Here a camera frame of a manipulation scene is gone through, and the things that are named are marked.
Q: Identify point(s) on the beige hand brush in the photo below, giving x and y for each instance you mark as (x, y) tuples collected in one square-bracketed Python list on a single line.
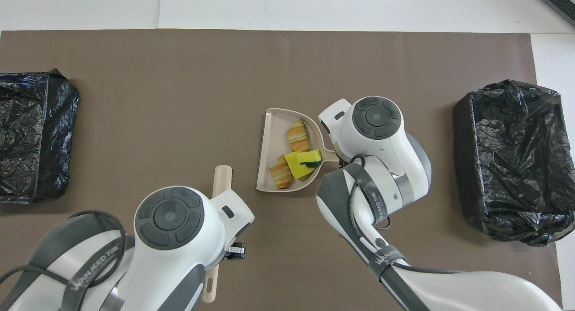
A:
[(223, 180)]

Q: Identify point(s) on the croissant piece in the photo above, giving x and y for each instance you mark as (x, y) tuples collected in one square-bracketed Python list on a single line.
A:
[(281, 172), (298, 135)]

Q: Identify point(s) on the beige plastic dustpan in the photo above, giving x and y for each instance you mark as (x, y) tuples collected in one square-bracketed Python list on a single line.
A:
[(272, 140)]

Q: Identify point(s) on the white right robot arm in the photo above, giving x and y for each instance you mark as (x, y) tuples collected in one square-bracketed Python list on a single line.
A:
[(386, 149)]

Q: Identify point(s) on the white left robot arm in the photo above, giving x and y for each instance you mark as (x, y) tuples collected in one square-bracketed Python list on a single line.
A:
[(179, 257)]

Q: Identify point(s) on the black bag lined bin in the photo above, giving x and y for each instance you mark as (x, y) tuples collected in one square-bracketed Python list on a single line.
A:
[(512, 167), (27, 135)]

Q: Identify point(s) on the brown table mat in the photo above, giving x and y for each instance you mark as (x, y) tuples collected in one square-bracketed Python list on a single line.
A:
[(179, 99)]

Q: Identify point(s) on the dark slatted device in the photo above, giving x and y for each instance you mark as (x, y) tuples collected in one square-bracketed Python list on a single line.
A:
[(559, 1)]

